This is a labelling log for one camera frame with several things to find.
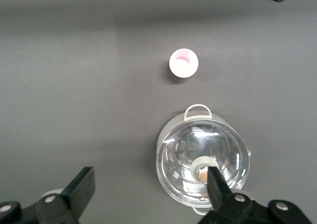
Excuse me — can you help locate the glass lid with grey knob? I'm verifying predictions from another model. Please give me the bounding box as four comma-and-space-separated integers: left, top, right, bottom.
156, 118, 250, 209

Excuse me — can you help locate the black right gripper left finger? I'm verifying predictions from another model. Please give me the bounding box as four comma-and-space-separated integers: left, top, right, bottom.
0, 166, 96, 224

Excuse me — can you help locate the grey-white two-handled stockpot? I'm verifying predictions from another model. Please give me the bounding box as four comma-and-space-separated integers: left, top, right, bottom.
156, 104, 252, 216

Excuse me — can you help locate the pink plastic cup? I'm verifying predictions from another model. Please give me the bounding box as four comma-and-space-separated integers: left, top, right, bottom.
169, 48, 199, 79

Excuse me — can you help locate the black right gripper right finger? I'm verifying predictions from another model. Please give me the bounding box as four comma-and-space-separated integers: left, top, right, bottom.
199, 166, 312, 224

